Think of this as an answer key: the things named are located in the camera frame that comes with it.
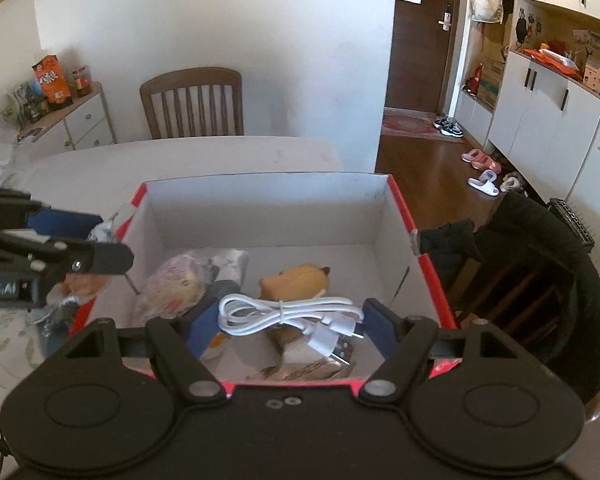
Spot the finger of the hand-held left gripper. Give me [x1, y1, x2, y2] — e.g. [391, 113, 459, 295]
[0, 232, 135, 282]
[0, 185, 104, 241]

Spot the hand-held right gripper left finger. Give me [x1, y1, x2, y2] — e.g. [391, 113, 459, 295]
[64, 296, 229, 403]

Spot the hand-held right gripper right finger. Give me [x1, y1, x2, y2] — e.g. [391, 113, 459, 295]
[357, 297, 524, 403]

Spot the clear bread packet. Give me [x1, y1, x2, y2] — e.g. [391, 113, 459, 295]
[134, 252, 207, 322]

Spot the white grey packet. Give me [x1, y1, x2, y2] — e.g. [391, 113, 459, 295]
[207, 248, 249, 287]

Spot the white cable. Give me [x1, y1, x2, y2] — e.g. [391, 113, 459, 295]
[218, 293, 366, 357]

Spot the silver snack packet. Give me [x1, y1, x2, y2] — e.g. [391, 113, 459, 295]
[245, 354, 357, 382]

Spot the yellow plush toy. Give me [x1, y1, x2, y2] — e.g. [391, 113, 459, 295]
[258, 265, 334, 307]

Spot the red cardboard box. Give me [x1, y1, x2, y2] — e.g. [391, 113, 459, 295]
[69, 172, 459, 397]

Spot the white marble desktop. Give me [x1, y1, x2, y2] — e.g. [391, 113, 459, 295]
[0, 135, 600, 480]

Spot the clear plastic bag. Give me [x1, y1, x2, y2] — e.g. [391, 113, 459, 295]
[0, 95, 37, 187]

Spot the small white drawer cabinet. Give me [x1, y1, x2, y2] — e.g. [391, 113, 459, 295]
[17, 81, 117, 152]

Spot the green printed packet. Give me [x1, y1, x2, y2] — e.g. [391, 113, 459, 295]
[7, 82, 51, 126]

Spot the wooden chair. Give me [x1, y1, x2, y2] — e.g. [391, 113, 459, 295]
[139, 67, 245, 141]
[454, 254, 572, 347]

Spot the orange snack bag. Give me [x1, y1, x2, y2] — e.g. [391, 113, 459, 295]
[32, 55, 74, 111]

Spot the small jar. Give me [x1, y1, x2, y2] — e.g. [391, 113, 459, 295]
[71, 65, 92, 98]

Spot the pair of white slippers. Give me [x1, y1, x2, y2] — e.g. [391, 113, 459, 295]
[468, 169, 499, 196]

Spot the black jacket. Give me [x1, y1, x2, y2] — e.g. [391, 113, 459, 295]
[417, 192, 600, 407]

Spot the pair of pink slippers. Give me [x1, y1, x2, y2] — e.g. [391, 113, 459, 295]
[461, 148, 503, 171]

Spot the patterned door rug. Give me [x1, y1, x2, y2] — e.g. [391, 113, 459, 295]
[381, 112, 464, 142]

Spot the pair of sneakers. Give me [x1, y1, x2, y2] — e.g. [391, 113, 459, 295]
[433, 115, 464, 137]

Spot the black plastic basket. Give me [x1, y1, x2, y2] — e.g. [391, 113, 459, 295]
[547, 198, 595, 249]

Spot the white lower cabinet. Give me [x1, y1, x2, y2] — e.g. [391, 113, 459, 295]
[484, 52, 600, 202]

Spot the cardboard carton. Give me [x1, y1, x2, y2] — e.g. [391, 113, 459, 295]
[477, 59, 504, 106]

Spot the brown door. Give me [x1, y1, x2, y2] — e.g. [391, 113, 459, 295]
[384, 0, 469, 117]

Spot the orange package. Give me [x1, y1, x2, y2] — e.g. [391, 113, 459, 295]
[522, 48, 581, 70]

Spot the wooden toy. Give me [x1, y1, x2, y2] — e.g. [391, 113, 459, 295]
[582, 62, 600, 94]

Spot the white tote bag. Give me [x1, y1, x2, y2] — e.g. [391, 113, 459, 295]
[470, 0, 504, 24]

